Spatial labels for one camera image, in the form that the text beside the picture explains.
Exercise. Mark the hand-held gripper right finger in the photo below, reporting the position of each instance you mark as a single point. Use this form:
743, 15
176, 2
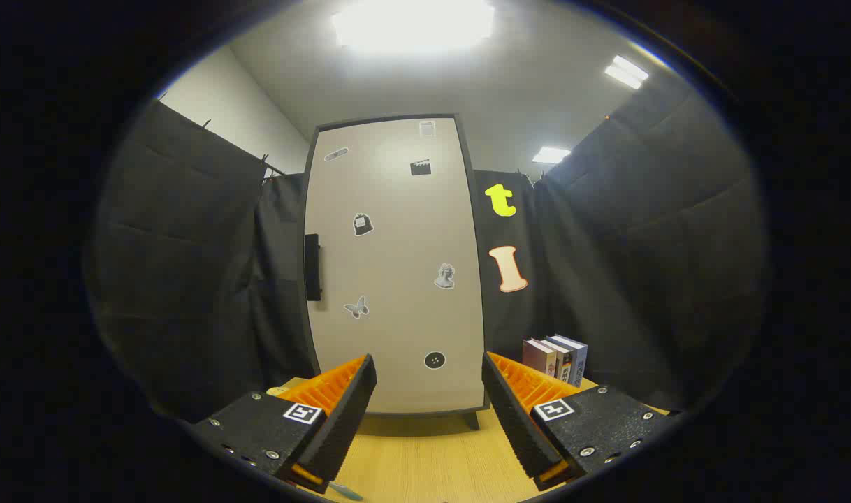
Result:
513, 419

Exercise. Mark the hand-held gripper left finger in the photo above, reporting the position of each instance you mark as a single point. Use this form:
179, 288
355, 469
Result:
348, 419

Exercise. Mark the beige cabinet door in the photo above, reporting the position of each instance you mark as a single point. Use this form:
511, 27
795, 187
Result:
397, 244

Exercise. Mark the dark grey cabinet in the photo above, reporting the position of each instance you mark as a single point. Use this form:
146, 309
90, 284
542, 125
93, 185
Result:
472, 421

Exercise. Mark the white spined book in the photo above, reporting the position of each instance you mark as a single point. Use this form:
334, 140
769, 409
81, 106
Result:
562, 362

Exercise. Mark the grey blue book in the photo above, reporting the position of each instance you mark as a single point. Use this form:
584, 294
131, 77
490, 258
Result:
578, 360

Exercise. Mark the black backdrop cloth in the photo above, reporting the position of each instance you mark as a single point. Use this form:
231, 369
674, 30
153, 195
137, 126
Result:
188, 279

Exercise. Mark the small ceiling light panel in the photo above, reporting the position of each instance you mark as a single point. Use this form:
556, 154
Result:
551, 155

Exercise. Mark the double strip ceiling light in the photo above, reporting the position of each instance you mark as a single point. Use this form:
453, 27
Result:
626, 72

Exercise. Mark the large ceiling light panel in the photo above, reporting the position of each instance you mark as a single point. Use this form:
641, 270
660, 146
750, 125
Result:
411, 24

